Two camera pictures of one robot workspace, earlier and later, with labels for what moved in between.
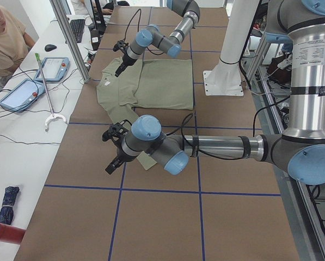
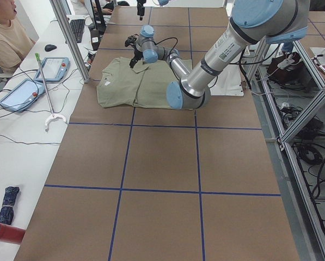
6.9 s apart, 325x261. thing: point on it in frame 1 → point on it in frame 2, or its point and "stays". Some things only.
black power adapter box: [95, 37] stays
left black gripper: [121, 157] → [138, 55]
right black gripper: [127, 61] → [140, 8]
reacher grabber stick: [53, 116] stays
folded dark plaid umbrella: [6, 213] stays
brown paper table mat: [230, 209] stays
